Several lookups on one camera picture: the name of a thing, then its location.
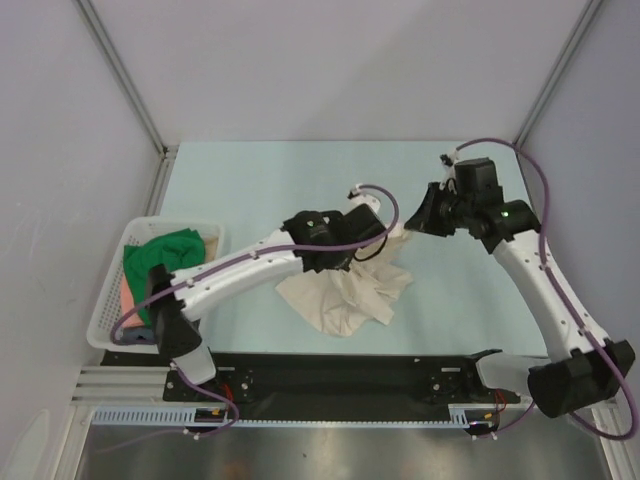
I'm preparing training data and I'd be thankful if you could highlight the cream t shirt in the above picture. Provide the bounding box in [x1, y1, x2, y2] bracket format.
[276, 223, 413, 337]

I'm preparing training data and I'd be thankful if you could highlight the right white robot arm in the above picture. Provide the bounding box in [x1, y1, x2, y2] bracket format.
[405, 182, 635, 418]

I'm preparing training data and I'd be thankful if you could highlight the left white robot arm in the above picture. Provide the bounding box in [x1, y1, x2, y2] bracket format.
[145, 204, 389, 400]

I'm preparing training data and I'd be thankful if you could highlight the beige t shirt in basket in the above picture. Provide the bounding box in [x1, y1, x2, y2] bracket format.
[203, 236, 219, 263]

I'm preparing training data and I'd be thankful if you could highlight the green t shirt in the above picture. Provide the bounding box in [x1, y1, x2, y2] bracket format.
[123, 229, 205, 305]

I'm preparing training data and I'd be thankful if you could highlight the pink t shirt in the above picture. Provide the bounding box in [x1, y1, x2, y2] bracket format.
[120, 278, 149, 328]

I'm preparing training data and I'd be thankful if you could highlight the blue t shirt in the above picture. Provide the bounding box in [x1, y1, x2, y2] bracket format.
[116, 327, 155, 345]

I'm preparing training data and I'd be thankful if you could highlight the white plastic laundry basket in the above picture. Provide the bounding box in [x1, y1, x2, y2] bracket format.
[86, 216, 229, 355]

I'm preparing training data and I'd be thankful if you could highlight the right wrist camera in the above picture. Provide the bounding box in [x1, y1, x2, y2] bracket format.
[454, 158, 504, 209]

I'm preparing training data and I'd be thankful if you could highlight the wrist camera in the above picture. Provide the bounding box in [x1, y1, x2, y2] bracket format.
[454, 158, 504, 209]
[344, 201, 386, 248]

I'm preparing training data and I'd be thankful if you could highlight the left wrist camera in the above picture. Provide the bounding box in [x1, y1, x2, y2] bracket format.
[344, 201, 386, 248]

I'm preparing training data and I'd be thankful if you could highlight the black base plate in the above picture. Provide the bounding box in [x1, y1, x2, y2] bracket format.
[99, 351, 531, 422]

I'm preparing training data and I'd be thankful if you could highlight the white slotted cable duct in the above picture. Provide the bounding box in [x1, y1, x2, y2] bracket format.
[93, 403, 501, 429]

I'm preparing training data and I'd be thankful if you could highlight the right aluminium corner post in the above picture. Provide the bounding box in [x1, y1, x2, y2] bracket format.
[514, 0, 607, 147]

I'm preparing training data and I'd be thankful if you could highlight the aluminium corner post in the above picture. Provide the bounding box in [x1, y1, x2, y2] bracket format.
[72, 0, 167, 158]
[514, 0, 607, 147]

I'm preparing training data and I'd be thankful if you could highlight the aluminium frame rail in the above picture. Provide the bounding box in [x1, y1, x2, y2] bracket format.
[69, 364, 621, 409]

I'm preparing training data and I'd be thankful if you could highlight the left aluminium corner post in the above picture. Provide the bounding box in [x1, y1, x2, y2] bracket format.
[72, 0, 167, 158]

